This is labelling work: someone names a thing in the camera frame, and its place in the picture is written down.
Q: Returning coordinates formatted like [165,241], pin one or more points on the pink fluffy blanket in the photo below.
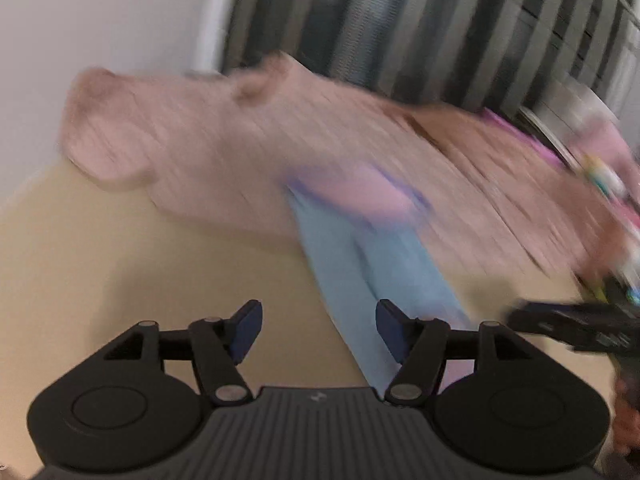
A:
[200,150]

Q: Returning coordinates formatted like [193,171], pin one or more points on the person's right hand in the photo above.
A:
[629,415]

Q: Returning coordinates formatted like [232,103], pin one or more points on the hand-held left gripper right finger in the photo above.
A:
[390,325]

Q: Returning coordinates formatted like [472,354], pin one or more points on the white metal railing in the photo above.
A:
[400,35]

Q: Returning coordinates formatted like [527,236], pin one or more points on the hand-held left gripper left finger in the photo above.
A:
[247,327]

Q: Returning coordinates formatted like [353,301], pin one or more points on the magenta flat item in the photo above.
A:
[525,137]

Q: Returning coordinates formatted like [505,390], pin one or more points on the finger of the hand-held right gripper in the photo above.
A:
[565,322]

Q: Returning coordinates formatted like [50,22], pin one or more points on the pink mesh garment purple trim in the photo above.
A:
[340,260]

